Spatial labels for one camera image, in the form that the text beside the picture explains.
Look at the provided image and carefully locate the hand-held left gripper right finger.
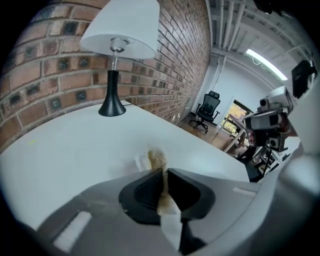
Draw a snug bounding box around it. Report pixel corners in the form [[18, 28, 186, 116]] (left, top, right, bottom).
[[167, 168, 259, 256]]

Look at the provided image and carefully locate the black office chair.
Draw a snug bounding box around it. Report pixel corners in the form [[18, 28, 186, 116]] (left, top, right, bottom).
[[189, 90, 222, 134]]

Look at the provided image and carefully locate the person's white shirt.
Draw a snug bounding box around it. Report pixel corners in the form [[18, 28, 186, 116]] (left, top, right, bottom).
[[296, 82, 320, 162]]

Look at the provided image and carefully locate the white desk frame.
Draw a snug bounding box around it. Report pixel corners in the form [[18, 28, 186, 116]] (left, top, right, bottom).
[[221, 114, 249, 154]]

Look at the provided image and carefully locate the white rectangular table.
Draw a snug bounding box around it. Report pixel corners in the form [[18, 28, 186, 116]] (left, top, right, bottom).
[[0, 99, 251, 231]]

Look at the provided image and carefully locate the long ceiling light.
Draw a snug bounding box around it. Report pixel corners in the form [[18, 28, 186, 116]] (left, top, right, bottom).
[[245, 48, 289, 82]]

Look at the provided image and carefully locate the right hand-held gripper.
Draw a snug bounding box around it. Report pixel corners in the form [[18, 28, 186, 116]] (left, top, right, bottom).
[[244, 86, 294, 152]]

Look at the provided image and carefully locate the white table lamp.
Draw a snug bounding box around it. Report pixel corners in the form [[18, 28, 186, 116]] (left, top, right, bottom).
[[79, 0, 160, 118]]

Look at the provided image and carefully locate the small cream object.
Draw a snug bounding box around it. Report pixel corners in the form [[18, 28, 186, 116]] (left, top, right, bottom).
[[134, 149, 185, 252]]

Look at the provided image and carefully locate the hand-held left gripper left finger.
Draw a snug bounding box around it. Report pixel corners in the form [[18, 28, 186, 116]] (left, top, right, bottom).
[[37, 167, 180, 256]]

